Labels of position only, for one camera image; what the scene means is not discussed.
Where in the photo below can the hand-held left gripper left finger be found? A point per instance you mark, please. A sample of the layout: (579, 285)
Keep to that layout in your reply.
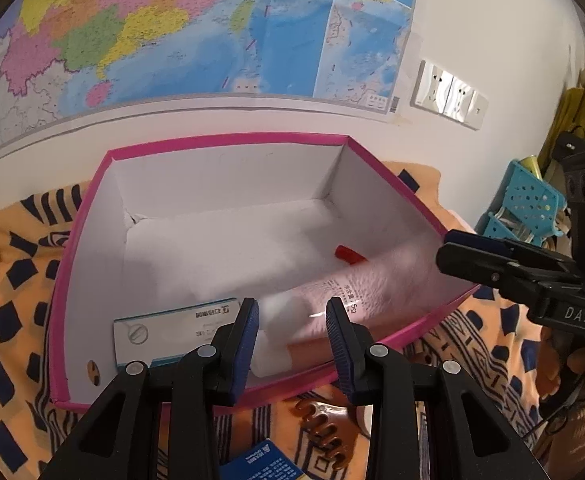
(245, 340)

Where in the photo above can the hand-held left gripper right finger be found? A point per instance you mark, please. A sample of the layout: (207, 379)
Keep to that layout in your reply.
(340, 345)

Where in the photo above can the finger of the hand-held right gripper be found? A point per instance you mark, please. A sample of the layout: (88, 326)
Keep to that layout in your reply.
(472, 266)
(477, 241)

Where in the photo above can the white tube with red cap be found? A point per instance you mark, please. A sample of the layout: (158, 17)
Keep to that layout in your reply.
(372, 290)

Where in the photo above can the white medicine box blue edge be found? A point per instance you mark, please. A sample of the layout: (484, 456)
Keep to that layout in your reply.
(172, 330)

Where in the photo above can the brown hair claw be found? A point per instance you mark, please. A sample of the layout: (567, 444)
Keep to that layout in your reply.
(322, 425)

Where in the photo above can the red plastic hydrant toy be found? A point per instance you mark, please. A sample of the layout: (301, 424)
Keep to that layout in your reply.
(347, 254)

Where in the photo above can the pink cardboard box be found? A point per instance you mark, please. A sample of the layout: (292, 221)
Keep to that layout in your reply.
(197, 255)

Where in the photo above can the blue medicine box white side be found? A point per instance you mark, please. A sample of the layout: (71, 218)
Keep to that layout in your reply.
(267, 465)

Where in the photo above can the person's right hand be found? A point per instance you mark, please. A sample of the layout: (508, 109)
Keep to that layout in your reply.
(552, 360)

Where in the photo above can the blue plastic basket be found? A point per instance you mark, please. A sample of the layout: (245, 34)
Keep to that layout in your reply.
(527, 195)

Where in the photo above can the yellow hanging garment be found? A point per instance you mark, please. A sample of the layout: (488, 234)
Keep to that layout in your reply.
(572, 110)

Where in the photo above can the orange patterned cloth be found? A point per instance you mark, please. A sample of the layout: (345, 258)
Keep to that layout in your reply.
(17, 280)

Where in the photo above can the white wall socket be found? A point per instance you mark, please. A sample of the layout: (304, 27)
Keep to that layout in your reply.
(477, 109)
(455, 96)
(428, 85)

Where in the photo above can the colourful wall map poster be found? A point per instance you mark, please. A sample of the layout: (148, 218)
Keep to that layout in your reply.
(172, 35)

